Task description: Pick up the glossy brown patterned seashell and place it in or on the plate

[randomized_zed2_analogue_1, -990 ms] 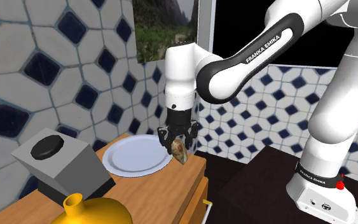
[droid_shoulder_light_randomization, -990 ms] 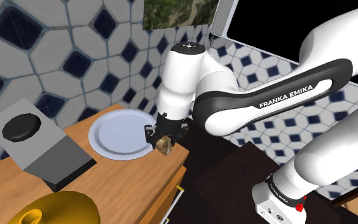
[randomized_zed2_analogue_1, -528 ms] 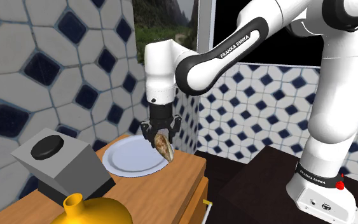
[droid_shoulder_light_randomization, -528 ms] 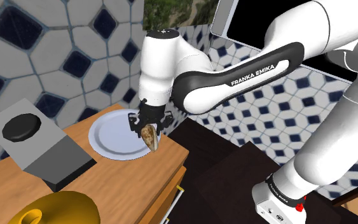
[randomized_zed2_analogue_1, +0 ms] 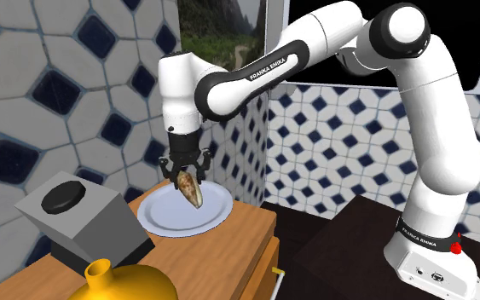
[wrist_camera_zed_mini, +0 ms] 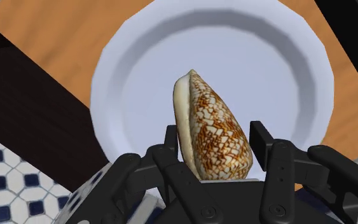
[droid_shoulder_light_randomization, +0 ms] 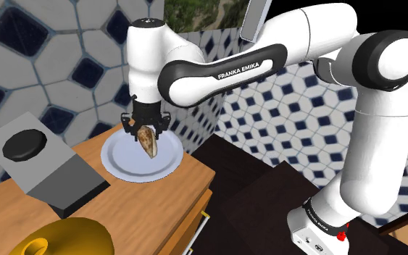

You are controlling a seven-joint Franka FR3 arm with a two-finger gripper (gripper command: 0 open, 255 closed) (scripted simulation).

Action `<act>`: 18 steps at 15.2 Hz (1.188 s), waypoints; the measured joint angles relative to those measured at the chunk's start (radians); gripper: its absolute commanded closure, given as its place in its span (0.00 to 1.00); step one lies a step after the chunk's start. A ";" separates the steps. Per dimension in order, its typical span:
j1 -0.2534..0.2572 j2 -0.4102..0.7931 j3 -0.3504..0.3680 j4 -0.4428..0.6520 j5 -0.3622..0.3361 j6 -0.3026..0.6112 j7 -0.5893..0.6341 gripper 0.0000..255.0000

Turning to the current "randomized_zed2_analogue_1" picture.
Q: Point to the brown pointed seashell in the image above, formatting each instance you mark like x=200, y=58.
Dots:
x=190, y=189

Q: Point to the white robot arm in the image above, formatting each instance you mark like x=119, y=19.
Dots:
x=430, y=124

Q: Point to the white round plate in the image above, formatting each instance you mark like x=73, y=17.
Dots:
x=169, y=216

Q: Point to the dark window with white frame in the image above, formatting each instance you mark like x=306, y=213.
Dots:
x=464, y=25

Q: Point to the grey box with black knob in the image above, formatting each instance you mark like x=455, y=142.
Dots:
x=90, y=224

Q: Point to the dark robot stand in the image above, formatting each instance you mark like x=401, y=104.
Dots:
x=347, y=257

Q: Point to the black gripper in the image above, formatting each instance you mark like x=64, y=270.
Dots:
x=184, y=146

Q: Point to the wooden cabinet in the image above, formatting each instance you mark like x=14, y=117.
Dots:
x=214, y=257

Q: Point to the landscape wall picture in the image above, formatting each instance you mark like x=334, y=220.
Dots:
x=219, y=33

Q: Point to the yellow vase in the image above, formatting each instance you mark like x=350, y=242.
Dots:
x=127, y=282

